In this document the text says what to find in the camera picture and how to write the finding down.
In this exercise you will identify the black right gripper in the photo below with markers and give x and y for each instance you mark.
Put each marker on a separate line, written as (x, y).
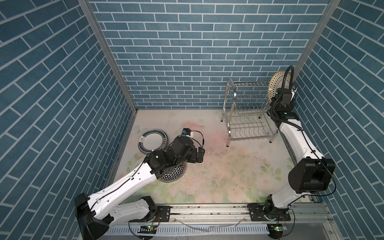
(290, 107)

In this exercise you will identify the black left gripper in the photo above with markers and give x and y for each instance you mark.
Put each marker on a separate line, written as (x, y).
(194, 159)

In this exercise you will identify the black white geometric pattern plate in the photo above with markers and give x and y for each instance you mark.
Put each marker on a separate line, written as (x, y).
(175, 174)

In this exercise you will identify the yellow rimmed plate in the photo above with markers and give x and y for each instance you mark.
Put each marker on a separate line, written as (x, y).
(275, 86)

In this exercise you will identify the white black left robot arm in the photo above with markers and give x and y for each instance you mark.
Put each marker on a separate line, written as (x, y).
(98, 212)

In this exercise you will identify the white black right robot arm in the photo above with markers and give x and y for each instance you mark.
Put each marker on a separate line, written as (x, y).
(312, 172)

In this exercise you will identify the stainless steel dish rack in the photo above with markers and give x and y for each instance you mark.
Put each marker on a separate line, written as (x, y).
(245, 112)

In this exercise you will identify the left base circuit board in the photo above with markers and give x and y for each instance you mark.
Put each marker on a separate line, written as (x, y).
(147, 230)

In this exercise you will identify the base circuit board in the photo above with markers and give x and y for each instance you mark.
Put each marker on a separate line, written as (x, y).
(147, 230)
(276, 231)

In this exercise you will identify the right base circuit board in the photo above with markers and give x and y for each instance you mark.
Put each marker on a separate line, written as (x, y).
(276, 231)

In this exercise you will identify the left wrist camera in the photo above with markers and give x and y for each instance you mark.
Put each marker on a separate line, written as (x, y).
(183, 144)

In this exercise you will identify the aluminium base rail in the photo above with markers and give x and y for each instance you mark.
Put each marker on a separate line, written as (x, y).
(308, 221)

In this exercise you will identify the aluminium right corner post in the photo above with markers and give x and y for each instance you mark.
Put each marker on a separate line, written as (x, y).
(317, 32)

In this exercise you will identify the aluminium corner post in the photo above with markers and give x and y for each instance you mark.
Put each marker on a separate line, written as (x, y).
(92, 20)
(317, 32)

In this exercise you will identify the aluminium left corner post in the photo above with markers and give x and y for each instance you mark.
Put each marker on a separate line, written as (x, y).
(92, 20)

